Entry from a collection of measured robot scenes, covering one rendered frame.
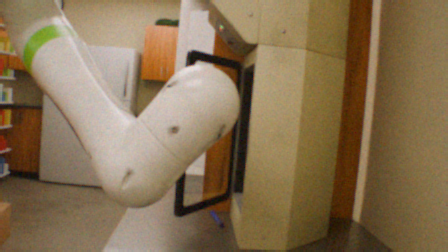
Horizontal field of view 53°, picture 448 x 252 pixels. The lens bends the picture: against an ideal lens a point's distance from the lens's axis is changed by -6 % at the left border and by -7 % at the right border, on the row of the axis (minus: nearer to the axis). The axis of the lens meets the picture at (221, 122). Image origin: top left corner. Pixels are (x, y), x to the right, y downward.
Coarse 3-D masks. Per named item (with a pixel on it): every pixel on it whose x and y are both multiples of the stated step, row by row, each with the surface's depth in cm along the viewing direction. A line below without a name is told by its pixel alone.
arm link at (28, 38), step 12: (48, 12) 85; (60, 12) 89; (24, 24) 83; (36, 24) 84; (48, 24) 84; (60, 24) 85; (12, 36) 86; (24, 36) 84; (36, 36) 82; (48, 36) 81; (60, 36) 82; (24, 48) 83; (36, 48) 81; (24, 60) 84
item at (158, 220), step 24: (168, 192) 164; (144, 216) 129; (168, 216) 132; (192, 216) 134; (120, 240) 105; (144, 240) 108; (168, 240) 109; (192, 240) 111; (216, 240) 113; (336, 240) 120; (360, 240) 122
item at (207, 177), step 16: (208, 64) 118; (224, 144) 131; (208, 160) 123; (224, 160) 132; (192, 176) 116; (208, 176) 124; (224, 176) 133; (176, 192) 111; (192, 192) 117; (208, 192) 125; (224, 192) 135; (176, 208) 111
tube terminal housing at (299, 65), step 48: (288, 0) 105; (336, 0) 114; (288, 48) 106; (336, 48) 116; (288, 96) 106; (336, 96) 119; (288, 144) 107; (336, 144) 121; (288, 192) 108; (240, 240) 108; (288, 240) 109
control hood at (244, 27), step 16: (224, 0) 104; (240, 0) 105; (256, 0) 105; (208, 16) 128; (224, 16) 105; (240, 16) 105; (256, 16) 105; (240, 32) 105; (256, 32) 105; (240, 48) 120
